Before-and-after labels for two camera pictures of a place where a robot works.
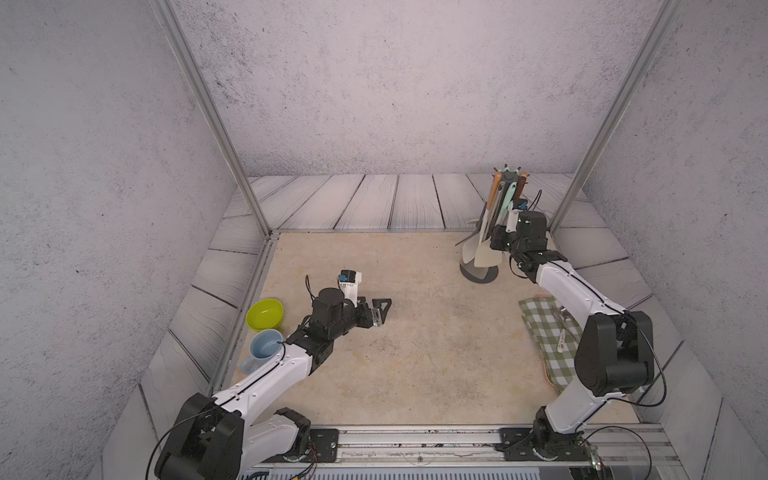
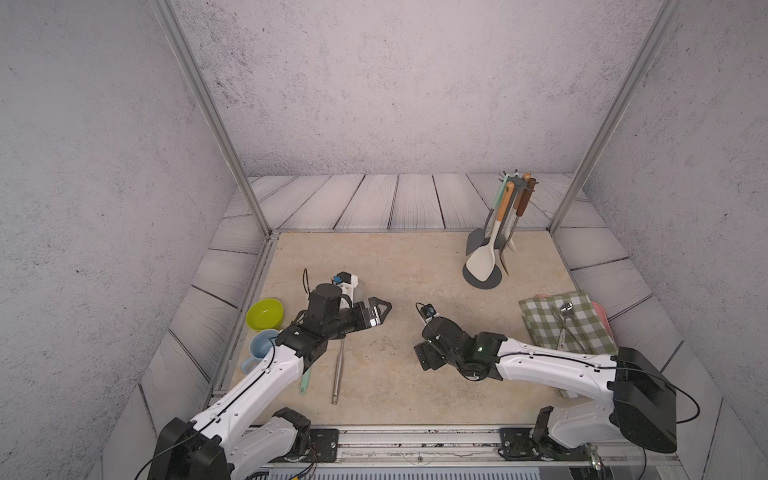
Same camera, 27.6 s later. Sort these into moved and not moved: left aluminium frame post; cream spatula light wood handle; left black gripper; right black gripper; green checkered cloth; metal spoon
Moved: cream spatula light wood handle; right black gripper
Not moved: left aluminium frame post; left black gripper; green checkered cloth; metal spoon
